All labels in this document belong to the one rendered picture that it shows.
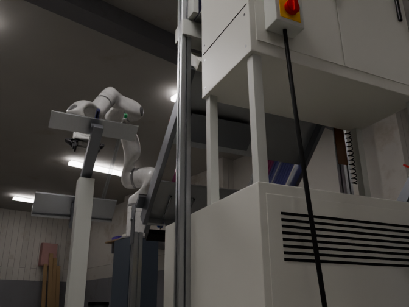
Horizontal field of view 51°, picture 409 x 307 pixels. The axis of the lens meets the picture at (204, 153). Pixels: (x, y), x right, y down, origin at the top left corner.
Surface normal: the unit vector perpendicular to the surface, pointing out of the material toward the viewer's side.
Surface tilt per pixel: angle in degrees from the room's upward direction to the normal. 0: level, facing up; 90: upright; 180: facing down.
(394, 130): 90
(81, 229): 90
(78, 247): 90
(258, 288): 90
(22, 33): 180
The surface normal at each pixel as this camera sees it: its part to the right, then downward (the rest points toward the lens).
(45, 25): 0.01, 0.94
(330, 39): 0.44, -0.32
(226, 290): -0.90, -0.15
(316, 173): -0.77, -0.22
